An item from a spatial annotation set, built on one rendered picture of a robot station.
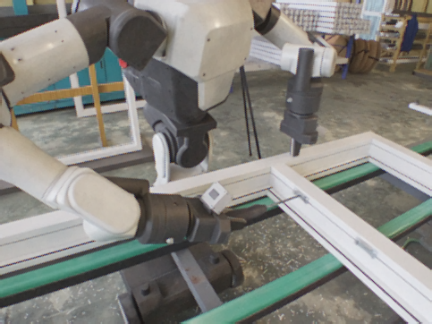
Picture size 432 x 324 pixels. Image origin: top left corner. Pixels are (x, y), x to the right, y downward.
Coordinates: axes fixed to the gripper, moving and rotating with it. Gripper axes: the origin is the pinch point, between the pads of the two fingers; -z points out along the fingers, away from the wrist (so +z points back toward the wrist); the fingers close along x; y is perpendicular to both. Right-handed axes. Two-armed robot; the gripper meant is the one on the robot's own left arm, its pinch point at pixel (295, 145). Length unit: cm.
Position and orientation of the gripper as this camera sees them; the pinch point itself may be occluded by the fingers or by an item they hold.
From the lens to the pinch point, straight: 83.7
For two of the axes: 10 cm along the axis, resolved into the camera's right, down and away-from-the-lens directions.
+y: 8.9, -2.1, 4.1
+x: 4.6, 4.5, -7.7
